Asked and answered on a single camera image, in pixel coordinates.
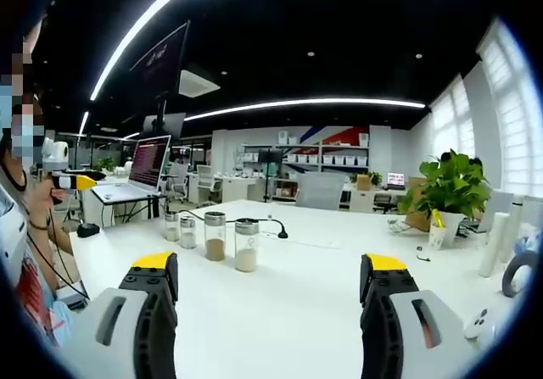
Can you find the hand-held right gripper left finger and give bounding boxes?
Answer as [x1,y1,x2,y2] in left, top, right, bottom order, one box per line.
[63,251,179,379]

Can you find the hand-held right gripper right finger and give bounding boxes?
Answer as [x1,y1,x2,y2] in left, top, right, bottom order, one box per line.
[359,252,489,379]

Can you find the small seasoning bottle white powder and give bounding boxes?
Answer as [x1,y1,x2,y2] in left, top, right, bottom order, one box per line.
[179,214,198,250]
[164,211,181,242]

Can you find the tall seasoning bottle brown powder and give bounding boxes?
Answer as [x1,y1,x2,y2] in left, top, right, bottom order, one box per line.
[204,211,227,263]

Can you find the tall seasoning bottle white powder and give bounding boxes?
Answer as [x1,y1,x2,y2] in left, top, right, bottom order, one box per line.
[234,217,259,274]

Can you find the white cylinder bottle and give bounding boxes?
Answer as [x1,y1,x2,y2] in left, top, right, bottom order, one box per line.
[500,196,525,264]

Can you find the person's left hand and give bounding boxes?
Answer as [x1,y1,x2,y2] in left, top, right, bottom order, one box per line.
[32,176,70,209]

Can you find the open silver laptop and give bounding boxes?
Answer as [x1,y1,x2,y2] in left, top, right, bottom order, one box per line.
[90,134,173,204]

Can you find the white remote controller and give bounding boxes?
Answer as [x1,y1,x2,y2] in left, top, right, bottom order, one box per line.
[462,308,496,340]

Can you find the white chest device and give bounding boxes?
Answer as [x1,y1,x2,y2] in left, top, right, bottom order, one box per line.
[0,192,29,287]

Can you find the small hanging monitor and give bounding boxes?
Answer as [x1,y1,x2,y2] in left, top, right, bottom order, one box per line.
[141,112,188,139]

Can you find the white plant pot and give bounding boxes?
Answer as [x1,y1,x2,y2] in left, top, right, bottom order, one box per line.
[428,210,466,251]

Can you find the person with face mask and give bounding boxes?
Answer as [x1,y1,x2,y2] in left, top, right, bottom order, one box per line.
[0,170,88,348]

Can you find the large cardboard box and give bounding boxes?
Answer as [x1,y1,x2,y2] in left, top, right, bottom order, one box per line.
[404,176,433,232]

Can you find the white paper roll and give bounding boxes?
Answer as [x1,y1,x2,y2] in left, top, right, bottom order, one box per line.
[479,211,511,279]

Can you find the white office chair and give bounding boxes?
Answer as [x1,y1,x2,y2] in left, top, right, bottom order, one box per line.
[195,164,224,207]

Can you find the small distant laptop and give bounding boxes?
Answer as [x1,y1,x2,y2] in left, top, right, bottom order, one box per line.
[386,171,407,191]

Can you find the green potted plant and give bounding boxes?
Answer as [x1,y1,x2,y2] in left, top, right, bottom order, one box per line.
[397,148,494,228]

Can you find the large hanging dark monitor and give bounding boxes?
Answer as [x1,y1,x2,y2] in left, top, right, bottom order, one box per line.
[128,20,191,101]

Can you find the ceiling air conditioner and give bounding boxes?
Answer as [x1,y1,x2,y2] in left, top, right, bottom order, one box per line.
[177,69,222,99]

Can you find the black gooseneck microphone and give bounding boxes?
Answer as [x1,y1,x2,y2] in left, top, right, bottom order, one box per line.
[177,209,289,240]

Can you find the white storage shelf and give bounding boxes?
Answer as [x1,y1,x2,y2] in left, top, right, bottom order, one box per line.
[240,142,371,173]

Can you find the black cable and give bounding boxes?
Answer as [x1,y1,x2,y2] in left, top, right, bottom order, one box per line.
[24,207,91,302]

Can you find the grey blue ring device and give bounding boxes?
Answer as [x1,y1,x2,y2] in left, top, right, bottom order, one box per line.
[501,231,540,299]

